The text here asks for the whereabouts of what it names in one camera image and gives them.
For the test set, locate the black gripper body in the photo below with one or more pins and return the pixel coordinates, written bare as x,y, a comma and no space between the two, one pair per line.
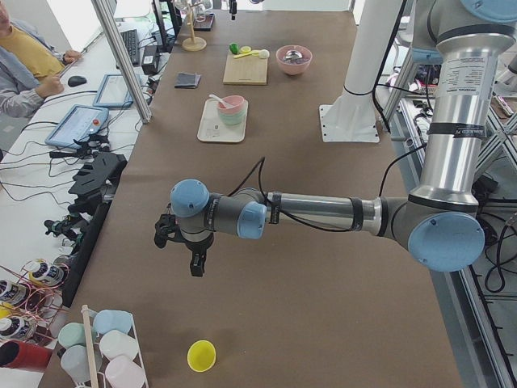
197,246

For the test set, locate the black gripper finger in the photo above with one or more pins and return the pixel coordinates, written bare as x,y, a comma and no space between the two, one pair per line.
197,263

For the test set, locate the white ceramic spoon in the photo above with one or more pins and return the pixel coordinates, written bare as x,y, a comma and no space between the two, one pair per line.
220,101

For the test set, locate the small pink bowl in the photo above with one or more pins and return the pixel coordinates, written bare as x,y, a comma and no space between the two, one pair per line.
233,104

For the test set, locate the bottom green bowl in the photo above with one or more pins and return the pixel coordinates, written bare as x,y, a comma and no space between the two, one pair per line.
231,120

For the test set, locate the green bowl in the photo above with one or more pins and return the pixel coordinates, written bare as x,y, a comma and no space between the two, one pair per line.
231,120
220,111
241,114

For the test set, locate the middle green bowl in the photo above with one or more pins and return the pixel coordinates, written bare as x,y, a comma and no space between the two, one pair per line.
241,114

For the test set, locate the top green bowl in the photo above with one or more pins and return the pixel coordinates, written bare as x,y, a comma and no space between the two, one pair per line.
220,111

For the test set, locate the large pink bowl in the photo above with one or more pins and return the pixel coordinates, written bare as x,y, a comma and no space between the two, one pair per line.
293,59

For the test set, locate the black slotted stand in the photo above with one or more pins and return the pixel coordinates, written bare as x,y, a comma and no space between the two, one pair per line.
105,166

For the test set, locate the light blue round object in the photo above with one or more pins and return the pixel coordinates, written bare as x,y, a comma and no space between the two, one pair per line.
108,320

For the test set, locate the cream rabbit tray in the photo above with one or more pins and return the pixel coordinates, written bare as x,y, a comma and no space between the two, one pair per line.
213,129

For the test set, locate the white cup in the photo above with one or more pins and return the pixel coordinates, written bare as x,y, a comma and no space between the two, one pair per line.
116,343

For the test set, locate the pale pink cup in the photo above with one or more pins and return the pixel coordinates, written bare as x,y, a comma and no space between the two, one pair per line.
121,372

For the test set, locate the near blue teach pendant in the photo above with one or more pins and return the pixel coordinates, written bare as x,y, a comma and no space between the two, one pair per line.
78,124

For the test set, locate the mint green cup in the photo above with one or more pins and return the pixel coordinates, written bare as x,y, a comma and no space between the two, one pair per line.
72,334

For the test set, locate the wooden rack rod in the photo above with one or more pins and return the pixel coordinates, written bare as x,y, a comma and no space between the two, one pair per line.
89,347

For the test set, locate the far blue tablet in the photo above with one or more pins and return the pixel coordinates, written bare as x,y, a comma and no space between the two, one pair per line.
112,93

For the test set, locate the folded grey cloth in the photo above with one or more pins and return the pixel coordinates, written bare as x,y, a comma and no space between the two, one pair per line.
187,81

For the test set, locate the grey translucent cup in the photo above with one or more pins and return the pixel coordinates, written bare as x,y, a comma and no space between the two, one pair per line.
75,362

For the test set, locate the black power adapter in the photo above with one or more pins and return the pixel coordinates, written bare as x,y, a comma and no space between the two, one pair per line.
150,59

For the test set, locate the black computer mouse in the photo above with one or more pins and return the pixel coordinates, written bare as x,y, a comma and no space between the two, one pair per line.
75,81

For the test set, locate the bamboo cutting board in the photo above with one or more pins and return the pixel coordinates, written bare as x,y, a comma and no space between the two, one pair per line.
245,71

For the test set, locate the wooden mug tree stand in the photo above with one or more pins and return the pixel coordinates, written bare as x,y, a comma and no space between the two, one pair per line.
192,43

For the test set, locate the black keyboard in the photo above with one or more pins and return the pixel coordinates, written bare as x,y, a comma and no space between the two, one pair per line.
131,43

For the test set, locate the yellow plastic knife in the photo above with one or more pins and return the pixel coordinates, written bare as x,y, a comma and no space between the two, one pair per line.
250,53

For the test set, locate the red cylinder can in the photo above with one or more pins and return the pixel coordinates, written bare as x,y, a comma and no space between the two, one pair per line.
28,357

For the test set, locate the dark red tray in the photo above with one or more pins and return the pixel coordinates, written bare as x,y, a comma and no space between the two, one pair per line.
203,23

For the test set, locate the person in yellow shirt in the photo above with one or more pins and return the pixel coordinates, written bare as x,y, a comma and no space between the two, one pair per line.
30,67

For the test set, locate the white wire rack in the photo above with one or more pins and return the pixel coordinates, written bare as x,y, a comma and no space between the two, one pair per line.
102,361

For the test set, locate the copper wire basket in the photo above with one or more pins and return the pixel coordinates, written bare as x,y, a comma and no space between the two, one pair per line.
32,307

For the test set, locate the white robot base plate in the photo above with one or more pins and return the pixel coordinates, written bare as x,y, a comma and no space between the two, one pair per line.
339,123

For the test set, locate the aluminium frame column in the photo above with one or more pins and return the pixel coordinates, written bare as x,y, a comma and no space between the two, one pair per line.
121,56

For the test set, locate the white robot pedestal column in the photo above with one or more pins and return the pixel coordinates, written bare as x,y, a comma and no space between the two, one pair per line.
379,21

